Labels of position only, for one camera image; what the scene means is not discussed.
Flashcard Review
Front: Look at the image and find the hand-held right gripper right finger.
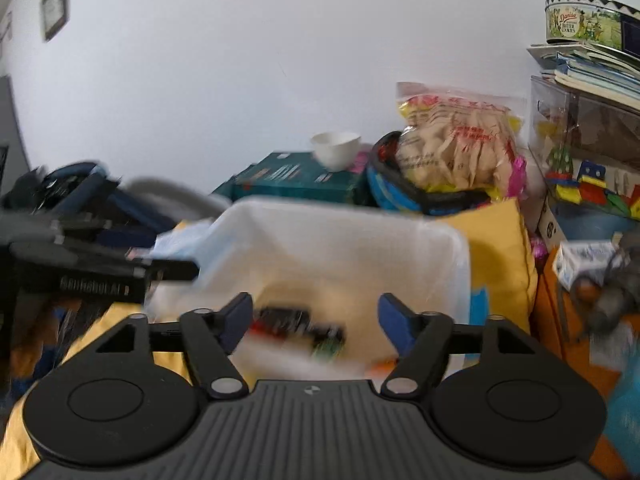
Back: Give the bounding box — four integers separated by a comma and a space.
378, 293, 544, 402

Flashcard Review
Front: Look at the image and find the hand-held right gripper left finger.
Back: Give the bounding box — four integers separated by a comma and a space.
92, 291, 254, 402

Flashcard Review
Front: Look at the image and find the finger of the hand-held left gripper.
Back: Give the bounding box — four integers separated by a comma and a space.
14, 241, 199, 283
0, 211, 114, 242

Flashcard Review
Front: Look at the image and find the black toy car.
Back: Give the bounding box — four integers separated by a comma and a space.
252, 305, 348, 356

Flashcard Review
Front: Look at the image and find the white plastic bin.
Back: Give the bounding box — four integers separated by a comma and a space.
145, 197, 471, 381

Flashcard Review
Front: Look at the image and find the black bag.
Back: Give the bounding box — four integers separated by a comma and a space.
2, 160, 176, 248

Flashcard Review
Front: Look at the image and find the blue and black round object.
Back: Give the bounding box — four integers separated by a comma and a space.
366, 131, 501, 216

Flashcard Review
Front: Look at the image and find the yellow blanket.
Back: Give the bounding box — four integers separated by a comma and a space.
0, 199, 538, 480

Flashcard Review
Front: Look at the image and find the teal cardboard box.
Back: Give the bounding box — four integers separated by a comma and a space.
232, 151, 371, 206

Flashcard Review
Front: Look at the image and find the white bowl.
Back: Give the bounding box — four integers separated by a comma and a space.
311, 131, 362, 172

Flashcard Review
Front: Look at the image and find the clear snack bag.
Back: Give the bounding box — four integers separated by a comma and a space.
395, 81, 526, 193

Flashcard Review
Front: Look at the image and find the pink wrapper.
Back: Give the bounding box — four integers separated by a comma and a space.
505, 155, 529, 202

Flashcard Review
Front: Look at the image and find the small white box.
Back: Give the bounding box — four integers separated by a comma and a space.
555, 241, 626, 288

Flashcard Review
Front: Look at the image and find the grey soft object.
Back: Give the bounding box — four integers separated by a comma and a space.
590, 232, 640, 333

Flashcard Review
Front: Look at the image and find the clear box of toys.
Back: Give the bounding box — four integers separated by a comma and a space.
529, 75, 640, 221

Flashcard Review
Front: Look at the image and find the stack of books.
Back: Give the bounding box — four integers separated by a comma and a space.
527, 42, 640, 111

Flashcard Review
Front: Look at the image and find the round cookie tin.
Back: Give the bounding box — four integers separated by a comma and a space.
544, 0, 640, 58

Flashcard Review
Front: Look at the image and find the framed wall picture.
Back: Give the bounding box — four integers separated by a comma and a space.
41, 0, 70, 41

